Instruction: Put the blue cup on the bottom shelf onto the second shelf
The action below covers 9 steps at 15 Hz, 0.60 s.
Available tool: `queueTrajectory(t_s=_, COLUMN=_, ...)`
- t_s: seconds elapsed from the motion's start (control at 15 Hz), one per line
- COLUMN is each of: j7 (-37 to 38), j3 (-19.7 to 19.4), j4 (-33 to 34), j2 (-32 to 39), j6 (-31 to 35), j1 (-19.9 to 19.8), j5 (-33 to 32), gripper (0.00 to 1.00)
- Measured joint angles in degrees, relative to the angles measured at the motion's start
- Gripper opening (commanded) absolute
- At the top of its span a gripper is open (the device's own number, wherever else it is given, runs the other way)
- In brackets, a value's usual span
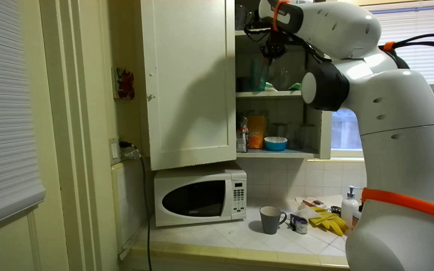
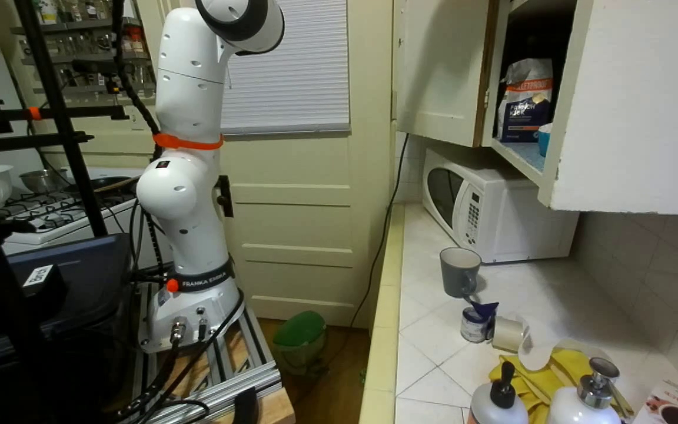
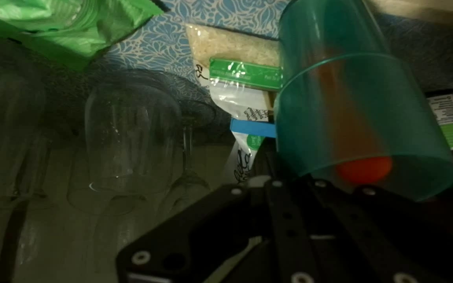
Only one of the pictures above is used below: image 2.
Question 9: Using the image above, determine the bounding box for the spice rack shelf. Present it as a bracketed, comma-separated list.
[9, 0, 158, 102]

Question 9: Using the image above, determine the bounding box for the cream panel door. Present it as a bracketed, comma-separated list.
[137, 0, 396, 329]

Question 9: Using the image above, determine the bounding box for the microwave door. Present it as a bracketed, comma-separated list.
[421, 150, 476, 244]

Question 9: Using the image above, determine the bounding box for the green bin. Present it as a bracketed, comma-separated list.
[272, 310, 329, 378]

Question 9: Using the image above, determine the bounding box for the grey mug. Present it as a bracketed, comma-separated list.
[438, 247, 483, 299]

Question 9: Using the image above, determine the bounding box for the white window blind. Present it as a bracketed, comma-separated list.
[219, 0, 351, 135]

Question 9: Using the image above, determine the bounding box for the cream cabinet door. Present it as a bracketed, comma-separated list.
[395, 0, 500, 148]
[538, 0, 678, 217]

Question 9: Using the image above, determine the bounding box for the white microwave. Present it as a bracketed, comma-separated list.
[421, 147, 580, 264]

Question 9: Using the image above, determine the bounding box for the small tin with blue scoop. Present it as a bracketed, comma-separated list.
[460, 299, 500, 344]

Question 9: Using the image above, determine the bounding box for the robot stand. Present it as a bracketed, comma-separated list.
[117, 281, 296, 424]

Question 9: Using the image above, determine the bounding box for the white tape roll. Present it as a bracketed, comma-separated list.
[491, 314, 531, 355]

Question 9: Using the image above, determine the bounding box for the white and blue coffee bag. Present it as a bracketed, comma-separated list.
[497, 58, 554, 144]

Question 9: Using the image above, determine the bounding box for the dark frying pan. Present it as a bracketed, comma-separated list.
[62, 175, 141, 196]

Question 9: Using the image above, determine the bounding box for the white bottle with black pump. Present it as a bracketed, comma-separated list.
[467, 360, 530, 424]

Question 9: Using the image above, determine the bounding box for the yellow cloth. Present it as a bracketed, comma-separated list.
[487, 347, 635, 424]

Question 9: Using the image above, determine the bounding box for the white gas stove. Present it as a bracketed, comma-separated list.
[0, 167, 160, 277]

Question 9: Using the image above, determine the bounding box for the black stand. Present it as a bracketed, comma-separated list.
[0, 0, 131, 424]

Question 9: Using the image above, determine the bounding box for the metal bowl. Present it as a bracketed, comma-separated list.
[19, 169, 70, 194]

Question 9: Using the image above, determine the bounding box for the white bottle with silver pump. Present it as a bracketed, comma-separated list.
[546, 357, 623, 424]

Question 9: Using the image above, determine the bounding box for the printed booklet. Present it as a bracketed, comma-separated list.
[632, 376, 678, 424]

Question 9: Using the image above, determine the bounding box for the black cable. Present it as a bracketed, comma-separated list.
[347, 134, 411, 330]

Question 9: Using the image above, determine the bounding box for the black door handle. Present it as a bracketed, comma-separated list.
[216, 175, 235, 218]

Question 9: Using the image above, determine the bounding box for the cream wall cabinet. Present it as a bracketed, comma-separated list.
[395, 0, 678, 217]

